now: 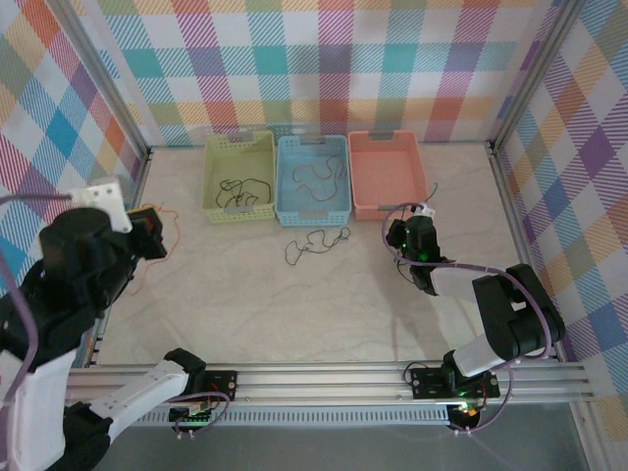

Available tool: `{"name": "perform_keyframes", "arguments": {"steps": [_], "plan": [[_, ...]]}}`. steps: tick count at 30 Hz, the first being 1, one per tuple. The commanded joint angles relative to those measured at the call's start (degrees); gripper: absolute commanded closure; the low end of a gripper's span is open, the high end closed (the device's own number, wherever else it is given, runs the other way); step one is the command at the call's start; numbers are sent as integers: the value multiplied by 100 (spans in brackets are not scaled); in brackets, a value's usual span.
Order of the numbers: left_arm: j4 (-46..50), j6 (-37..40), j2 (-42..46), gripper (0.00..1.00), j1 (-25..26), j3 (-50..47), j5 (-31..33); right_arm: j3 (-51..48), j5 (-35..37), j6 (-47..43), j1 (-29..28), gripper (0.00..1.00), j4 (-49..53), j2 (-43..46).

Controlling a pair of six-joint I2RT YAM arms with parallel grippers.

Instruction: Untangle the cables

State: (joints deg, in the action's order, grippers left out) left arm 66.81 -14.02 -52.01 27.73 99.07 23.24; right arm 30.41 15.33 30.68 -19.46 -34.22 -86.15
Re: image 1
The blue plastic basket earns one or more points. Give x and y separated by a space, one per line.
314 147

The aluminium side rail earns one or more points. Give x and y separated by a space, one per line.
140 186
515 221

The aluminium mounting rail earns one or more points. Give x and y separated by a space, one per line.
319 385

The aluminium frame post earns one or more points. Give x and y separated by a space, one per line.
98 73
591 436
539 73

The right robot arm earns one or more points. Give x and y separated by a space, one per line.
510 314

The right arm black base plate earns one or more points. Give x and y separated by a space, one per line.
427 382

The plaid backdrop cloth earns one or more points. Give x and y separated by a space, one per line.
314 59
39 122
589 196

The green plastic basket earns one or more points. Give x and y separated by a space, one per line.
238 157

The grey metal panel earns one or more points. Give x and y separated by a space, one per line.
319 449

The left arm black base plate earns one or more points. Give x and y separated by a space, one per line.
223 385

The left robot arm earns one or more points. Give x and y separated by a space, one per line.
44 417

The pink plastic basket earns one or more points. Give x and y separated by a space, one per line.
387 172

